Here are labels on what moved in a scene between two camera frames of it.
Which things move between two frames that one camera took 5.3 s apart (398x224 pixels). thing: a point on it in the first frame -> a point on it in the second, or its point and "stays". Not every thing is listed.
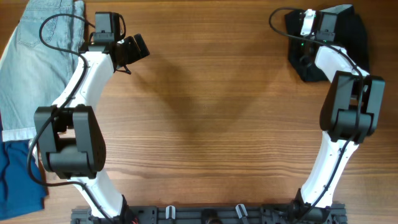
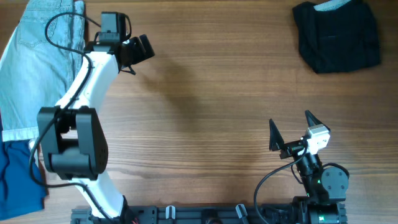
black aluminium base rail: (301, 213) stays
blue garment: (19, 194) stays
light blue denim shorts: (32, 74) stays
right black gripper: (297, 50) -> (277, 143)
